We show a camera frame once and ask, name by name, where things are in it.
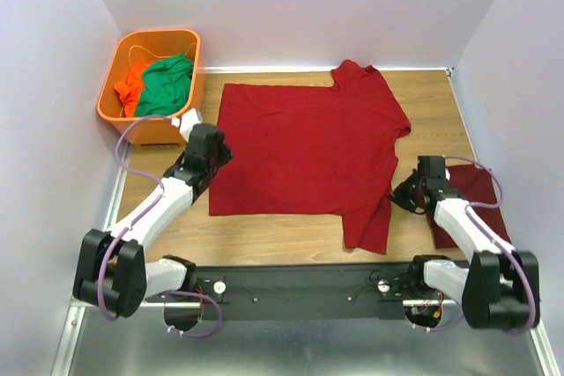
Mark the orange plastic bin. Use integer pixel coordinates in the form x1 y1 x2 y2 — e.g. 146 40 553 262
96 28 206 146

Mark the aluminium frame rail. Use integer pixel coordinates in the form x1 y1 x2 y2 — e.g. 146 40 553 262
49 142 130 376

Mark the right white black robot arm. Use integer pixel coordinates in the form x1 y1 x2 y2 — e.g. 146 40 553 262
390 156 540 335

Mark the folded dark maroon t-shirt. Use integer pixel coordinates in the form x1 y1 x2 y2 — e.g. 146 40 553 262
427 164 511 249

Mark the green t-shirt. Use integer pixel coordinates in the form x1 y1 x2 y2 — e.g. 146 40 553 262
133 55 194 117

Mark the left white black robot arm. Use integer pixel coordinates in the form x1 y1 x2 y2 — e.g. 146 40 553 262
72 123 233 321

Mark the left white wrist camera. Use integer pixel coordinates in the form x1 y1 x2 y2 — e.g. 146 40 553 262
171 108 204 142

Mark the orange t-shirt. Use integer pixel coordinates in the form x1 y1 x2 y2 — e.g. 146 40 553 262
114 63 150 118

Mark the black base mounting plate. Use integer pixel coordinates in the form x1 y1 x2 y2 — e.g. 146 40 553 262
151 262 440 331

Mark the red t-shirt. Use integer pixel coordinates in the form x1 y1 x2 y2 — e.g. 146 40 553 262
209 60 412 254

